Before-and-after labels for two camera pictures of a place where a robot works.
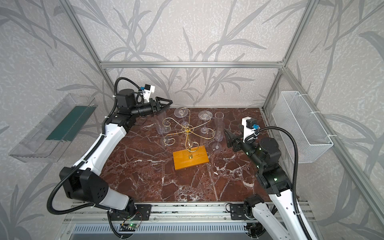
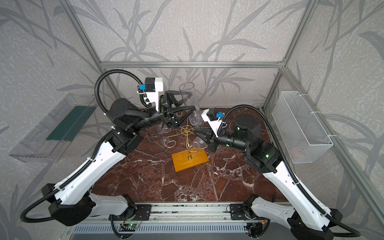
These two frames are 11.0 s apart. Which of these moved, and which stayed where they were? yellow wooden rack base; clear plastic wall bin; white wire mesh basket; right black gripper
Moved: right black gripper
Stayed: yellow wooden rack base; clear plastic wall bin; white wire mesh basket
